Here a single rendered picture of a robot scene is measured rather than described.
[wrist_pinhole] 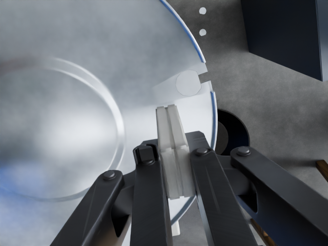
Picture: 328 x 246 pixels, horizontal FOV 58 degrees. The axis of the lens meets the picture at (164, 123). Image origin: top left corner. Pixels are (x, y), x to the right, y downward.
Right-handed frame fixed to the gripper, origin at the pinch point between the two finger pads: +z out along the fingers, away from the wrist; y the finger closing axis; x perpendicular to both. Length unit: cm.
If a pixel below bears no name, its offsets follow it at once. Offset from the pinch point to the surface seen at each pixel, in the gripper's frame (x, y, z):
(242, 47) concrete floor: -9, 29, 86
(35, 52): 6.3, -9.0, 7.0
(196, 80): 1.8, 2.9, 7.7
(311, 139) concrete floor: -49, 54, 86
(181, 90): 1.3, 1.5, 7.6
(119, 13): 8.0, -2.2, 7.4
